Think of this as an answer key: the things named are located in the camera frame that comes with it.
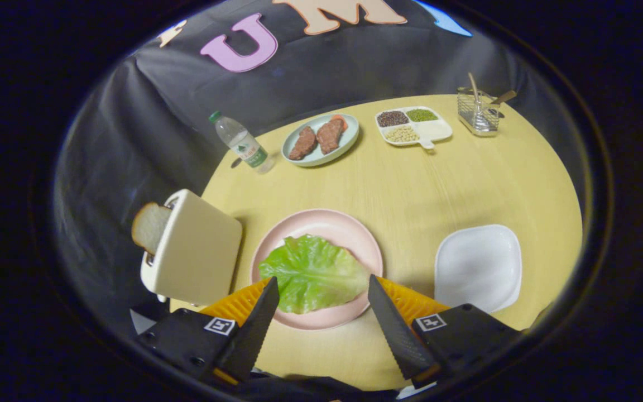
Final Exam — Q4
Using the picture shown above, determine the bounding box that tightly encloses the brown steak piece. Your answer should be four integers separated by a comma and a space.
289, 126, 318, 161
316, 118, 346, 155

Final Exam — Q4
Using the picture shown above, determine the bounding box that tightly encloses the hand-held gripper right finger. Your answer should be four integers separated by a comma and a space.
367, 274, 523, 390

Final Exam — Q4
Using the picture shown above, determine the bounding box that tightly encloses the pile of dark brown beans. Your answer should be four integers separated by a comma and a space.
377, 111, 410, 127

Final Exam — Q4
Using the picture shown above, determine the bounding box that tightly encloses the cream white toaster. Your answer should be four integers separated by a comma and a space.
141, 189, 243, 307

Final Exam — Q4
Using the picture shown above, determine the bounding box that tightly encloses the white divided dish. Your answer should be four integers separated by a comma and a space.
375, 106, 453, 150

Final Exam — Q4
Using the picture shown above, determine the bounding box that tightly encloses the pile of yellow beans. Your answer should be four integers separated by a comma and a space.
384, 126, 420, 143

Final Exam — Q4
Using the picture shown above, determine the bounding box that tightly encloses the thick crusted bread slice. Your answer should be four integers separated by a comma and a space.
131, 202, 172, 256

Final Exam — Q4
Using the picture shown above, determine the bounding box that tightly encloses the clear plastic water bottle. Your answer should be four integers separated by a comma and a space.
208, 111, 276, 175

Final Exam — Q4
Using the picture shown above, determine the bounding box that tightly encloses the black backdrop cloth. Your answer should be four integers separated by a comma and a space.
54, 0, 529, 336

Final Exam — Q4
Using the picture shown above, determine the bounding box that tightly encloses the light blue oval plate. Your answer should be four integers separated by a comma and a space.
281, 113, 360, 168

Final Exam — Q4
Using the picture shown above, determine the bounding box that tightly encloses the green lettuce leaf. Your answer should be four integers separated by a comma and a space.
258, 234, 371, 314

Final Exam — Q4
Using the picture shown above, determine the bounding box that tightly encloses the pink round plate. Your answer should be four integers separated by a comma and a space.
250, 209, 384, 331

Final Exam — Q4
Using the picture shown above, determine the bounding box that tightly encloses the white square plate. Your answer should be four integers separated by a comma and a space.
434, 224, 522, 313

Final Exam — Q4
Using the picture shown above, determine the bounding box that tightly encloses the wire mesh cutlery holder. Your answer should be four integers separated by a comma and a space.
457, 87, 501, 137

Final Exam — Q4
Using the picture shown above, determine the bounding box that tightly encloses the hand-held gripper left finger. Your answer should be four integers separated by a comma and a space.
135, 276, 280, 386

